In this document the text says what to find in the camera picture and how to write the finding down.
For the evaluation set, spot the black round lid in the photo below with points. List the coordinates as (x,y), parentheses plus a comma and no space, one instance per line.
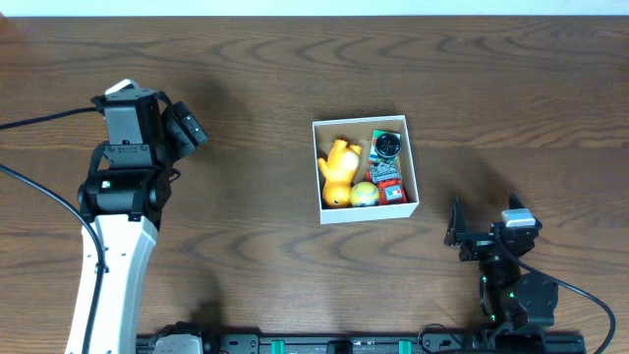
(387,145)

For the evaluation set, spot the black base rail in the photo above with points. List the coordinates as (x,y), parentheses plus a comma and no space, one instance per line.
(186,338)

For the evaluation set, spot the colourful puzzle cube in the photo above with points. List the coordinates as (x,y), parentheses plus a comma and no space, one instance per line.
(373,157)

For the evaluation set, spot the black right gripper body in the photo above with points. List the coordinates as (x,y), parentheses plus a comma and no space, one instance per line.
(479,245)

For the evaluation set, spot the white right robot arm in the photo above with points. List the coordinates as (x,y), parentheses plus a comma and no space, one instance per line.
(514,303)

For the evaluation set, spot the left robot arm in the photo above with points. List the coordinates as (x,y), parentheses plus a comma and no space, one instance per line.
(116,252)

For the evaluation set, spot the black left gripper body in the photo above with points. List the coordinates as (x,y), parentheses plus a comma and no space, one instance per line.
(184,129)

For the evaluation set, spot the white cardboard box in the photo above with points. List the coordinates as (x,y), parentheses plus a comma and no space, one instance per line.
(359,131)

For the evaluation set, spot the yellow grey striped ball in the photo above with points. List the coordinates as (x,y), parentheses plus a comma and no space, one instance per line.
(364,194)

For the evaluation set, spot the red toy truck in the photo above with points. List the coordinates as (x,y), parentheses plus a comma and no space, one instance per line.
(387,179)

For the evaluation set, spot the orange rubber animal toy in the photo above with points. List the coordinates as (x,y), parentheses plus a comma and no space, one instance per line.
(339,170)

